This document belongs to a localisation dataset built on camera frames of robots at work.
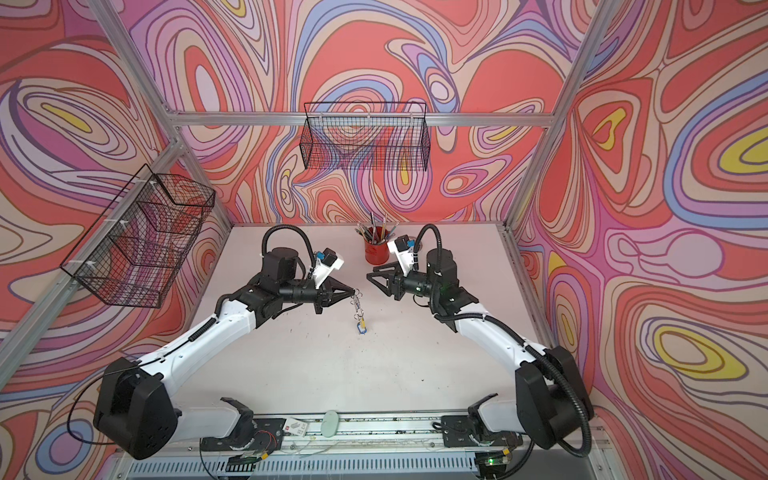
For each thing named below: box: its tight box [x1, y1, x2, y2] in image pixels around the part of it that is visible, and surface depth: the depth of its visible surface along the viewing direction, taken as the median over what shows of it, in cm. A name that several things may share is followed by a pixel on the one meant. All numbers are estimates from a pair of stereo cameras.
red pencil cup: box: [364, 240, 390, 265], surface depth 110 cm
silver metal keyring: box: [350, 288, 364, 321], surface depth 76 cm
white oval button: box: [320, 410, 339, 438], surface depth 76 cm
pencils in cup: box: [355, 212, 400, 245], surface depth 103 cm
